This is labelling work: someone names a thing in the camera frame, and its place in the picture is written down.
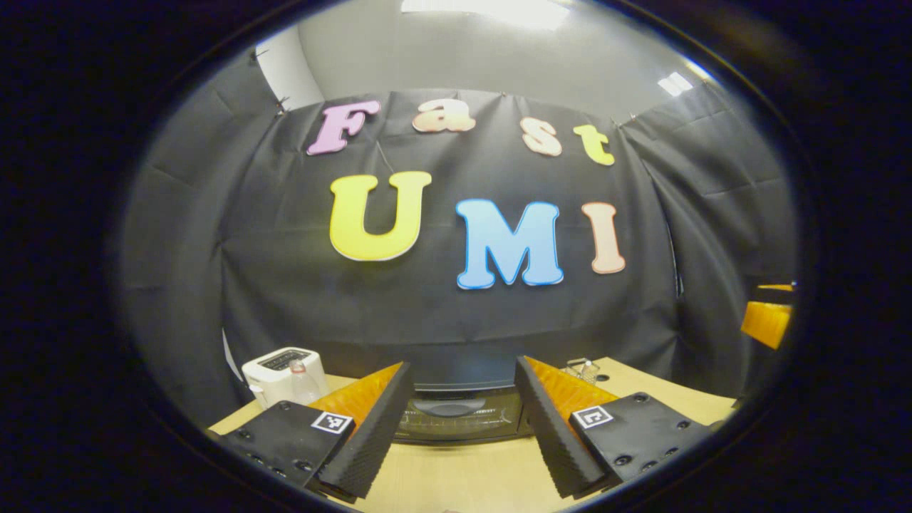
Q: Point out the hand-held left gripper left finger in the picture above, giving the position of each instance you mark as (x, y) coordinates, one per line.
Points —
(374, 442)

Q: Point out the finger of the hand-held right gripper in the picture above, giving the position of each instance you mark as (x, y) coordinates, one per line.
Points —
(776, 292)
(766, 324)

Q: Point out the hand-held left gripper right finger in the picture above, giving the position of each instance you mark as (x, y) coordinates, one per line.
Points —
(552, 434)

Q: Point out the black electric oven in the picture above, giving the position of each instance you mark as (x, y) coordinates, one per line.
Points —
(463, 420)

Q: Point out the clear plastic bottle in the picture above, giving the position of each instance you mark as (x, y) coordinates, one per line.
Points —
(305, 388)

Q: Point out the white toaster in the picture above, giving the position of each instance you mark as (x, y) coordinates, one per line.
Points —
(267, 377)

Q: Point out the black backdrop cloth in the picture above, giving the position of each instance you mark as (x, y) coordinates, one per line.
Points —
(427, 320)

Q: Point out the small ceiling light panel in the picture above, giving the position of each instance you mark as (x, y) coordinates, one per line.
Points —
(675, 84)

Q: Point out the large ceiling light panel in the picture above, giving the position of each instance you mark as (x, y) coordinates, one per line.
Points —
(484, 13)

